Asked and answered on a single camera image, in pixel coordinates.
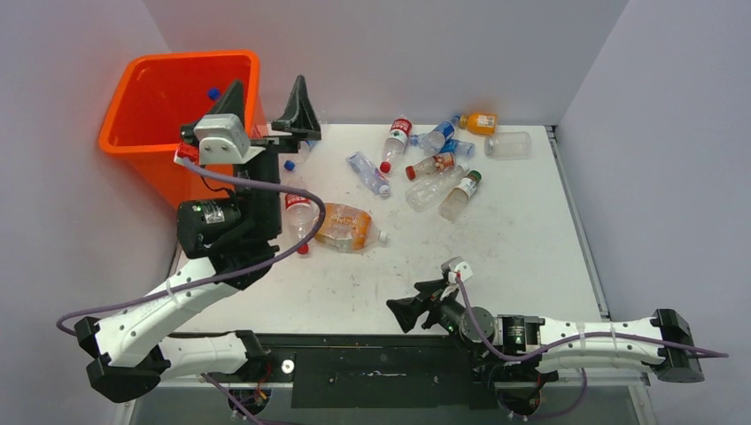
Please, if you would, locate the brown label red cap bottle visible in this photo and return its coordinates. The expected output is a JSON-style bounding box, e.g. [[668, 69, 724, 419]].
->
[[405, 152, 455, 181]]

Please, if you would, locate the orange juice bottle at back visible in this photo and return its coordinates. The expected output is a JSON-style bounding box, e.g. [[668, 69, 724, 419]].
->
[[458, 112, 498, 136]]

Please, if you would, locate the clear bottle red label red cap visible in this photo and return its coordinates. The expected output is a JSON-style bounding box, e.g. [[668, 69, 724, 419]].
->
[[283, 193, 317, 244]]

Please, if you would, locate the blue label bottle at back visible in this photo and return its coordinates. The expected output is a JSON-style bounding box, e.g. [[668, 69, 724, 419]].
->
[[418, 115, 461, 156]]

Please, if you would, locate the blue label bottle near bin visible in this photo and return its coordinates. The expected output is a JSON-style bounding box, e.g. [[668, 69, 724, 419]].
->
[[280, 140, 317, 173]]

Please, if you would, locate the large crushed orange tea bottle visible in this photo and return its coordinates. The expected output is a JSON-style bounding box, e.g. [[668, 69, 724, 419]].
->
[[314, 203, 389, 253]]

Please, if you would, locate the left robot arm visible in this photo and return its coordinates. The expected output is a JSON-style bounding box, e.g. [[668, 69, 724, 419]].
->
[[69, 75, 326, 403]]

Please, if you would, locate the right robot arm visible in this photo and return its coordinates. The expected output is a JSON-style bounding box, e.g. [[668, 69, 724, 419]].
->
[[386, 280, 705, 383]]

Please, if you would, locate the clear wide plastic jar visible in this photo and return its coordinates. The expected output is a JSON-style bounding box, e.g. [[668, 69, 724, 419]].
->
[[484, 131, 531, 159]]

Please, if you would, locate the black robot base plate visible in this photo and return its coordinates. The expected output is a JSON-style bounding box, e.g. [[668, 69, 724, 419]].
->
[[205, 333, 559, 412]]

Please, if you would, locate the pepsi bottle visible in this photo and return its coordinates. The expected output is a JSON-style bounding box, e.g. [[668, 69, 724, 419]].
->
[[206, 88, 221, 102]]

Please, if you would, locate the orange plastic bin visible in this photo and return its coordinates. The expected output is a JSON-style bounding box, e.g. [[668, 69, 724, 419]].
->
[[98, 50, 268, 208]]

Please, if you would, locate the green cap tea bottle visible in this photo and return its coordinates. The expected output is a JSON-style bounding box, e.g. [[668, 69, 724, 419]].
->
[[438, 170, 482, 221]]

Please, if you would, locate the clear crushed bottle centre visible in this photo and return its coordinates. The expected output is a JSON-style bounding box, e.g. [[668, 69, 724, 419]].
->
[[405, 165, 469, 213]]

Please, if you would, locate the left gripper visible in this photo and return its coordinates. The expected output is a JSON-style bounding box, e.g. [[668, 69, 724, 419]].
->
[[215, 76, 324, 237]]

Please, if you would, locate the light blue crushed bottle back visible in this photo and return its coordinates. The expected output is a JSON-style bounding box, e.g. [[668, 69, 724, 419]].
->
[[407, 133, 476, 158]]

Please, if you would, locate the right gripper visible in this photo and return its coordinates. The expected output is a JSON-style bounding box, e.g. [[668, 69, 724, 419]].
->
[[387, 278, 463, 343]]

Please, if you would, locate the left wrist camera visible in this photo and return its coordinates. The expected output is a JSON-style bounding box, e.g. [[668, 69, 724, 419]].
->
[[174, 113, 265, 166]]

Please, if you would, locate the crushed clear water bottle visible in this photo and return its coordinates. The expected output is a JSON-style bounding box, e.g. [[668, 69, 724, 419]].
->
[[345, 151, 391, 198]]

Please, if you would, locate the red white label bottle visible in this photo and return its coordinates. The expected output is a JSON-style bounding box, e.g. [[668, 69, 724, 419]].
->
[[379, 117, 413, 174]]

